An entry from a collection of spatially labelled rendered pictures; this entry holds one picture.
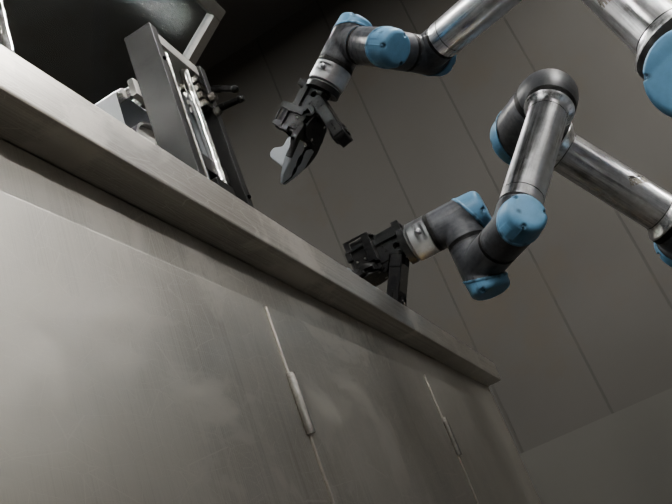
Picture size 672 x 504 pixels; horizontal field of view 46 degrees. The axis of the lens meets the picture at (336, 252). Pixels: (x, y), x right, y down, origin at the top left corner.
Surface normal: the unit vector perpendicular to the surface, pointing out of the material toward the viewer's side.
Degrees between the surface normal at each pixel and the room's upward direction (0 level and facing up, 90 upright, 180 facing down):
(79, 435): 90
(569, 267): 90
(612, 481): 90
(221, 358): 90
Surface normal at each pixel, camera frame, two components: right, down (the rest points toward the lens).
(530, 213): 0.29, -0.50
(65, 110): 0.86, -0.46
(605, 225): -0.41, -0.25
